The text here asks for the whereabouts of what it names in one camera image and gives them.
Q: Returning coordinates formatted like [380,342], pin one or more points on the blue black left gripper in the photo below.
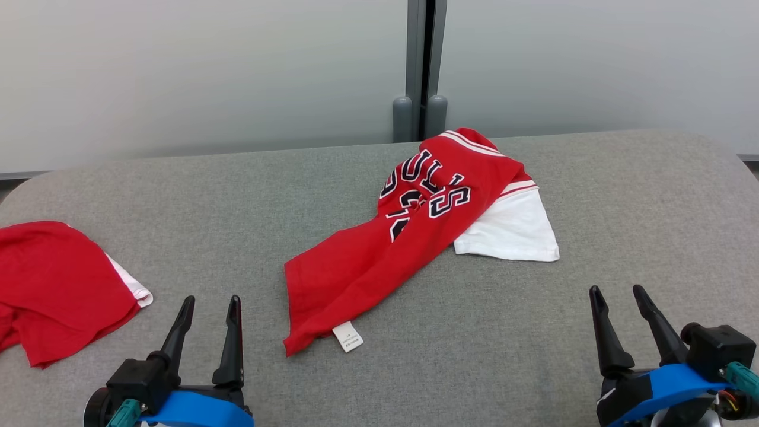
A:
[201,409]

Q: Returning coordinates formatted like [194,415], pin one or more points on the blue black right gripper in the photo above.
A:
[658,394]

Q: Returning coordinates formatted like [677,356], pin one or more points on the red shorts with white stripe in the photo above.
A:
[53,284]

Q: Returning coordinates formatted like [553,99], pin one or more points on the red white lettered t-shirt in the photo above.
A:
[379,261]

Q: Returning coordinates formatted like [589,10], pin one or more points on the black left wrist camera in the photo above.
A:
[139,379]

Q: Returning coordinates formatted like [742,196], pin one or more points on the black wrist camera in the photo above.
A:
[717,350]
[139,379]

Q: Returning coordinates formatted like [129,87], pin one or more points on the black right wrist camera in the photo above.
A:
[717,350]

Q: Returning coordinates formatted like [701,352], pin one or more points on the grey wall baseboard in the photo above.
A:
[24,175]
[748,158]

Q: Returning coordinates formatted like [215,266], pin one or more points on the grey partition post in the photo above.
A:
[420,59]

